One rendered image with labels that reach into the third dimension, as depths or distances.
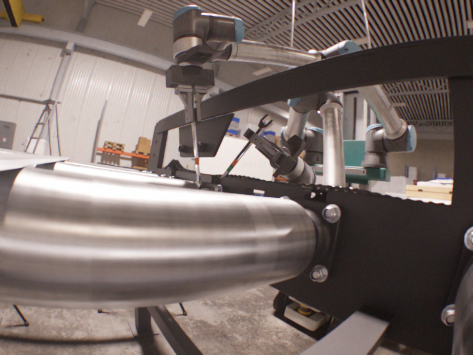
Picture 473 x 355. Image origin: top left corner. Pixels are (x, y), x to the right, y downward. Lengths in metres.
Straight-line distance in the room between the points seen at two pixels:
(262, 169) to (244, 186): 4.97
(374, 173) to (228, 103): 1.02
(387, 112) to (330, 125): 0.37
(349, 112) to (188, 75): 1.43
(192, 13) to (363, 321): 0.77
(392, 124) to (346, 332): 1.13
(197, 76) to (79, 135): 10.02
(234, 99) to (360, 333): 0.54
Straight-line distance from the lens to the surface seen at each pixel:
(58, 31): 11.48
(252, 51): 0.90
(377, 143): 1.44
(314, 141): 1.64
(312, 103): 1.10
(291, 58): 1.00
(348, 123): 1.82
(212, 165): 5.19
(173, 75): 0.61
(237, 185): 0.52
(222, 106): 0.62
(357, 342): 0.27
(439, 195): 3.64
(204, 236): 0.18
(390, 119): 1.26
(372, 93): 1.16
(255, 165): 5.41
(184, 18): 0.70
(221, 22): 0.72
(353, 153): 1.65
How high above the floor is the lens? 0.93
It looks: 1 degrees up
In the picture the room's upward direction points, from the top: 8 degrees clockwise
